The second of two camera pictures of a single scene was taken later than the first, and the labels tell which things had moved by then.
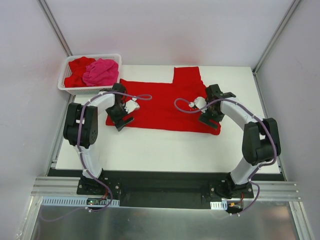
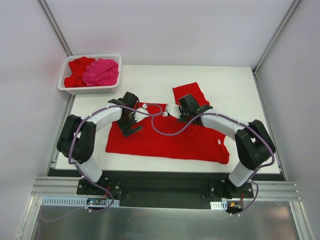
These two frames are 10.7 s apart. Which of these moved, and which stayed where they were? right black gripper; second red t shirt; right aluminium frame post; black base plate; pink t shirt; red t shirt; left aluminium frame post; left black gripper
Moved: right black gripper; left black gripper; red t shirt
Stayed: second red t shirt; pink t shirt; right aluminium frame post; left aluminium frame post; black base plate
